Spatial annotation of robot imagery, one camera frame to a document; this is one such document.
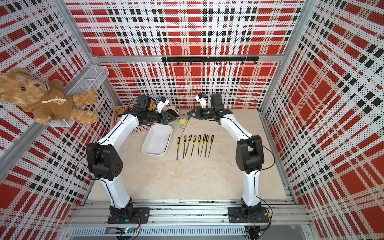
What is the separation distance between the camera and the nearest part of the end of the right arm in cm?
70

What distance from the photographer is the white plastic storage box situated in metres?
0.95

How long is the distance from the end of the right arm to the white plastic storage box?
10.7 inches
